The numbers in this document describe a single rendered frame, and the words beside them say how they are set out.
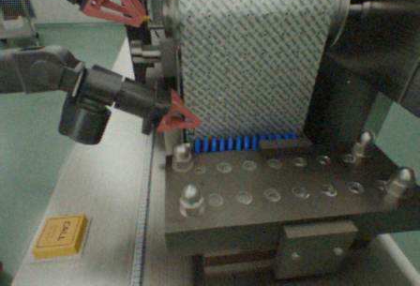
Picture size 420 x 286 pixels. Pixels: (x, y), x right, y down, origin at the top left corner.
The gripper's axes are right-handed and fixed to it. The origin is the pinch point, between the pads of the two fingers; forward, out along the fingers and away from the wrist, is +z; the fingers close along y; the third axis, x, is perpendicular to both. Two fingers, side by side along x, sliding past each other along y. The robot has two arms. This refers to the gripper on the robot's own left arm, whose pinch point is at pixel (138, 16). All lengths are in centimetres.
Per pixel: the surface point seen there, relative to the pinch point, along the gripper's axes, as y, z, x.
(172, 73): -1.1, 10.4, -5.1
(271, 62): 6.2, 20.6, 8.9
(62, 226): 15.0, 7.9, -35.6
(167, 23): 3.6, 3.9, 2.7
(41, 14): -550, -128, -240
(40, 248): 19.1, 6.2, -36.9
